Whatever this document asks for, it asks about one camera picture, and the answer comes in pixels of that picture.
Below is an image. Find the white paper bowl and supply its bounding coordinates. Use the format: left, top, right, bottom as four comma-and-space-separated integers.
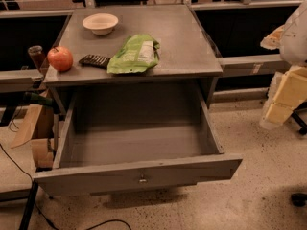
83, 13, 119, 35

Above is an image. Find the open grey top drawer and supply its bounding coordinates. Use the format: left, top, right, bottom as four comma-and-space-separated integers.
35, 82, 242, 196

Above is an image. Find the green glass bottle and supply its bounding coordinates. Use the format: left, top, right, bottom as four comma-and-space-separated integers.
23, 92, 54, 107

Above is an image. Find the dark striped snack bar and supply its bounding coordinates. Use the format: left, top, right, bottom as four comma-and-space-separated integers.
79, 55, 110, 69

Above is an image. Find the grey cabinet with top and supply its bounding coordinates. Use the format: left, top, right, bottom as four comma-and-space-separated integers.
44, 5, 223, 123

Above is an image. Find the black floor cable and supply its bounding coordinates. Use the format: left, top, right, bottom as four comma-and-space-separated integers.
0, 105, 132, 230

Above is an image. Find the green rice chip bag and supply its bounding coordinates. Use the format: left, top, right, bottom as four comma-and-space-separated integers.
107, 34, 160, 74

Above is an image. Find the black stand leg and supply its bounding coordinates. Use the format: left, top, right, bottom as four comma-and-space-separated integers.
18, 182, 38, 230

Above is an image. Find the red apple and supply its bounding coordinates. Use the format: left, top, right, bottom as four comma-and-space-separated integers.
47, 46, 73, 72

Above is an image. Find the small metal drawer knob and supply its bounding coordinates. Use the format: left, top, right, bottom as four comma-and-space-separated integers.
139, 174, 148, 184

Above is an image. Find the brown cardboard box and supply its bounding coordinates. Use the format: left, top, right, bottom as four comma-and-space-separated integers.
11, 90, 59, 169

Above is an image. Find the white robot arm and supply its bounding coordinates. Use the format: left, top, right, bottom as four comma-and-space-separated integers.
260, 0, 307, 129

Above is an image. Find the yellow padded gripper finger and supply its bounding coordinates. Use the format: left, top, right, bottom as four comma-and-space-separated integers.
260, 26, 284, 50
260, 66, 307, 130

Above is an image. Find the brown glass jar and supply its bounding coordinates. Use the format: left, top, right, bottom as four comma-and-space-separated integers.
28, 45, 46, 71

